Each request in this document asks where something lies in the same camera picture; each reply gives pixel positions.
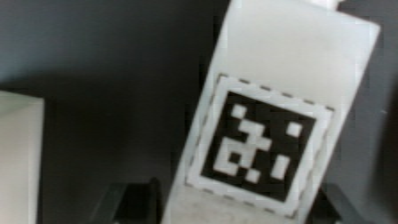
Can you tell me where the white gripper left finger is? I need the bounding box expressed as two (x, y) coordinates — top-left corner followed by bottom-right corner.
(87, 178), (162, 224)

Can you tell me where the white leg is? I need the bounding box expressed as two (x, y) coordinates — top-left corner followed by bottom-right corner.
(162, 0), (380, 224)

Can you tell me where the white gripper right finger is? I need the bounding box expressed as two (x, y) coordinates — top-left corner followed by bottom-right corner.
(316, 184), (398, 224)

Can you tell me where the white U-shaped fence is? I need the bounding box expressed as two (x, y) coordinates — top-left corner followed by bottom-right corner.
(0, 91), (45, 224)

